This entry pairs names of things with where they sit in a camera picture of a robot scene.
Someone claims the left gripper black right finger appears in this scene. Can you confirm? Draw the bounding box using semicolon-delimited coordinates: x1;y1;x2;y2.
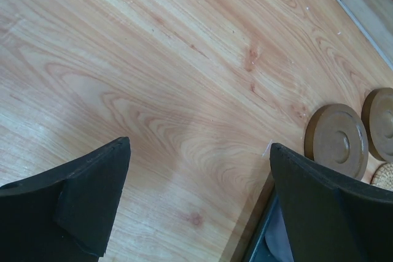
270;143;392;261

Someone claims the brown round coaster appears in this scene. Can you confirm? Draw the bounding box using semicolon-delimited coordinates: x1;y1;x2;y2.
361;88;392;162
304;104;368;180

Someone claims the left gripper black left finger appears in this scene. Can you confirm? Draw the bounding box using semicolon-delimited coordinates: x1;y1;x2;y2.
1;137;131;261

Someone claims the woven rattan coaster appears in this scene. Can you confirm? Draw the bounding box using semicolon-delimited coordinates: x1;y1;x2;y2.
370;163;393;191

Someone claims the black baking tray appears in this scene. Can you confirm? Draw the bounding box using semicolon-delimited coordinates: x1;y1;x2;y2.
241;182;294;261

